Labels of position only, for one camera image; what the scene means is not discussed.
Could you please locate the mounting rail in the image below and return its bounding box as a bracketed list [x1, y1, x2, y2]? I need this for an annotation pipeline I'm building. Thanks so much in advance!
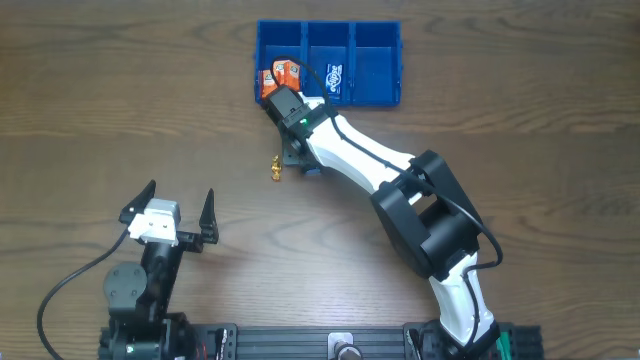
[98, 322, 544, 360]

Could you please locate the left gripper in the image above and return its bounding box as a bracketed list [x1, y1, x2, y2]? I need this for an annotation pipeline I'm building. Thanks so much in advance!
[118, 179, 220, 254]

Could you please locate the blue tray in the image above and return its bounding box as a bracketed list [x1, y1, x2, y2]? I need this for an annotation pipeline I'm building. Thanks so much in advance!
[254, 18, 404, 108]

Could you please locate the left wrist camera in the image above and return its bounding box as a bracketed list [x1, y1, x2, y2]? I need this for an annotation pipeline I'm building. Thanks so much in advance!
[127, 198, 182, 247]

